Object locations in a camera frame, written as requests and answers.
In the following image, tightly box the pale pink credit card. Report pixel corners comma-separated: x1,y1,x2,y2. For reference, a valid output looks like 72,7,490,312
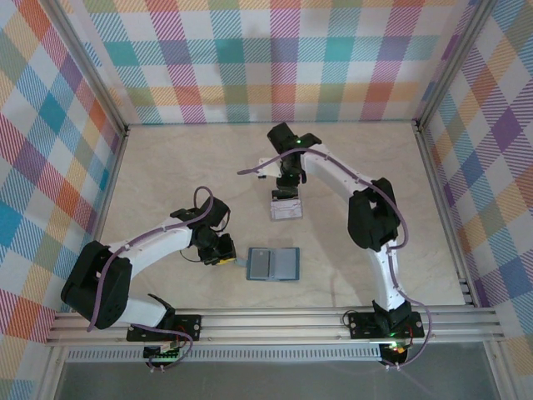
271,202,301,219

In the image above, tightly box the teal leather card holder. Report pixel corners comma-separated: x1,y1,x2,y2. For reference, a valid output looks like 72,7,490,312
236,246,301,283

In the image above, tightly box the grey card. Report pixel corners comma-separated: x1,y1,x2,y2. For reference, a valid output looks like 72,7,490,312
249,248,272,279

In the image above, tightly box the circuit board with green lights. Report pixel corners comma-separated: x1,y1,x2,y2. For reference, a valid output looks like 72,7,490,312
143,344,183,362

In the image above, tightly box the circuit board with orange part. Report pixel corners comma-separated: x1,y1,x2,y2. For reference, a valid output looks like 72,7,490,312
381,342,408,362

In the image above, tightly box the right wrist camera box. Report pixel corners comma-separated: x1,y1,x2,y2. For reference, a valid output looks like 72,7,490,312
258,157,282,180

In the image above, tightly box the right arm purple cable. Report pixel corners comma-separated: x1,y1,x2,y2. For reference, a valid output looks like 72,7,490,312
237,150,433,370

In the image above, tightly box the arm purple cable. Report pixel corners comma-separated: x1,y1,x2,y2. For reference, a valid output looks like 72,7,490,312
237,150,433,370
87,186,216,372

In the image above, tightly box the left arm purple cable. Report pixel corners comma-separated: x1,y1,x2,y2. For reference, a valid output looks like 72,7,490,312
87,186,216,372

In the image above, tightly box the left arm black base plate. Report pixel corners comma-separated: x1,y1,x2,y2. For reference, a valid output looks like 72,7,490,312
127,315,202,343

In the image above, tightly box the aluminium mounting rail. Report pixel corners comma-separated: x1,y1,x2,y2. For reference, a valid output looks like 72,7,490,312
45,307,505,347

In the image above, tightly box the slotted grey cable duct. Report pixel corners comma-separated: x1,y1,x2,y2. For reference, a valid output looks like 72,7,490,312
66,348,383,363

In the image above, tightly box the aluminium side frame rail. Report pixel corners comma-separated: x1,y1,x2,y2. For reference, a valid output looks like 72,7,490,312
414,122,480,309
89,127,131,251

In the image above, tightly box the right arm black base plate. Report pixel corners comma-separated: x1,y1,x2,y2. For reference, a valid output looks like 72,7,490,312
347,312,425,339

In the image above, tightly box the aluminium upright frame post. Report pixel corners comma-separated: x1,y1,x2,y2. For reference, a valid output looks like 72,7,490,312
41,0,130,137
414,0,503,130

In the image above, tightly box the aluminium frame leg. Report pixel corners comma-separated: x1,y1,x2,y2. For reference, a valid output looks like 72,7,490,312
485,341,516,400
35,345,70,400

